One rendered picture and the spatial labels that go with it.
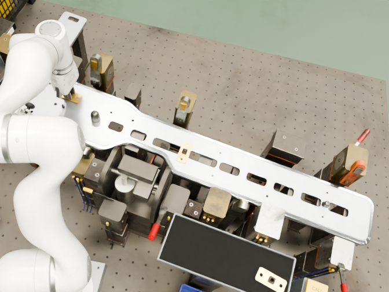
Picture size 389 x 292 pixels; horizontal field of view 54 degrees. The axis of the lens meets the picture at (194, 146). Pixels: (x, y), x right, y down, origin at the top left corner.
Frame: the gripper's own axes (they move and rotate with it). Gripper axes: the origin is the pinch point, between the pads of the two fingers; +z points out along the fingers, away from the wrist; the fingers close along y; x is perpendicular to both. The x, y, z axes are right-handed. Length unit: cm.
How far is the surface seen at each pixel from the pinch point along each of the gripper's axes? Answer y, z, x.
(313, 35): 179, 103, -103
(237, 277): -42, -13, -73
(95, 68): 10.0, -4.9, -6.3
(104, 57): 18.0, -1.5, -5.6
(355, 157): 14, -3, -105
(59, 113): -7.8, 3.0, 0.1
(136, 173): -25.5, -15.5, -37.0
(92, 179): -29.7, -8.8, -24.4
